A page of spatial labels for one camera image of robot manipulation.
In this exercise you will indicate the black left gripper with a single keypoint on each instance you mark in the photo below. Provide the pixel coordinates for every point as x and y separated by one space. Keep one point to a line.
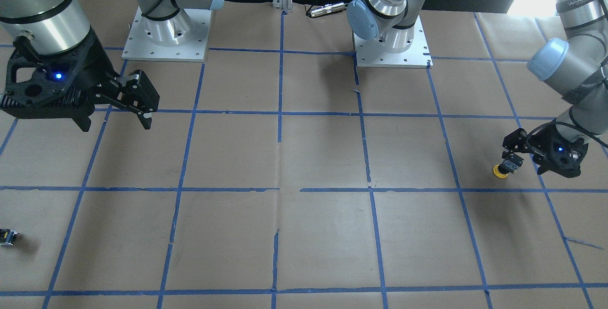
543 146

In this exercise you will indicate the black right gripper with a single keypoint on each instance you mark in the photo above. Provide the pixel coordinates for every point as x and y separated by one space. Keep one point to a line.
96 63

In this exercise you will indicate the yellow push button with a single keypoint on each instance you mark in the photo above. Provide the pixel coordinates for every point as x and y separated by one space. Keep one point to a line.
508 166

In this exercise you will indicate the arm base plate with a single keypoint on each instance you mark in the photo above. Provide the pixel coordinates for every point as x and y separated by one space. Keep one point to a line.
418 48
183 38

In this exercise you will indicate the silver cable connector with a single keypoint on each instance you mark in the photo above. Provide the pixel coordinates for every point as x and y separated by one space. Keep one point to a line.
325 10

